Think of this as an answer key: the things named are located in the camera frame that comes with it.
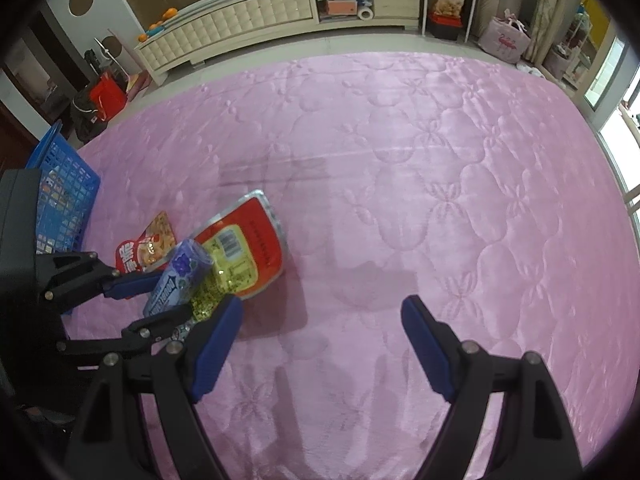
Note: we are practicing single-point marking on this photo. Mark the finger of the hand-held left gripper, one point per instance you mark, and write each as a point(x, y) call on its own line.
point(160, 325)
point(135, 284)

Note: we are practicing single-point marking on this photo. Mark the beige curtain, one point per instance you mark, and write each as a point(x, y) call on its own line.
point(550, 10)

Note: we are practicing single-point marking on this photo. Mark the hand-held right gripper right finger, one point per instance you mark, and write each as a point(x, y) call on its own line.
point(425, 347)

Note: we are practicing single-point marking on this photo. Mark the black bag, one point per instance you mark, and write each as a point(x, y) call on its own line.
point(85, 116)

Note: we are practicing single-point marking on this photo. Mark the white metal rack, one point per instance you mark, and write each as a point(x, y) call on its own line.
point(424, 0)

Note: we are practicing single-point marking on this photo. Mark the cream tufted media cabinet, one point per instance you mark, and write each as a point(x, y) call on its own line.
point(240, 20)

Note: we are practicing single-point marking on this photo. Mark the pink tote bag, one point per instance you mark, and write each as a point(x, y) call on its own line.
point(505, 40)

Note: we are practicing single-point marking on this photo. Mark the pink broom and dustpan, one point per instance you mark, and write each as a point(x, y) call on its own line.
point(136, 84)

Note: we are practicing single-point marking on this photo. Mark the red white snack packet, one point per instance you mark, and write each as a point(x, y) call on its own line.
point(145, 252)

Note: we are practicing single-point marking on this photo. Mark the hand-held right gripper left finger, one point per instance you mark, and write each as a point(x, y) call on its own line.
point(220, 347)

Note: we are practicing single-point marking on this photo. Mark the orange flat box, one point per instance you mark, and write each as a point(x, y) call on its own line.
point(342, 6)

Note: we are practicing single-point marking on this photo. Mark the white tape roll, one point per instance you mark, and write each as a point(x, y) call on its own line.
point(365, 12)

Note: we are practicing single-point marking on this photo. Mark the red snack packet clear window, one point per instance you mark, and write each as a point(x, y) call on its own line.
point(260, 250)

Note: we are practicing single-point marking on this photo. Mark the blue purple snack packet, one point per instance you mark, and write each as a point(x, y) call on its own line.
point(177, 280)

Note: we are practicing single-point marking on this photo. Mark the red shopping bag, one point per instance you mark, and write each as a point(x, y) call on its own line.
point(107, 96)

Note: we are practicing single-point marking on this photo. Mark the pink quilted blanket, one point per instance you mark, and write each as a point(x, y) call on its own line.
point(425, 160)

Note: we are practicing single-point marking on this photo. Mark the blue plastic basket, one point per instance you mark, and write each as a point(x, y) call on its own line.
point(45, 146)

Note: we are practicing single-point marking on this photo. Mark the white slippers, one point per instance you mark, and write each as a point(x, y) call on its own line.
point(530, 68)

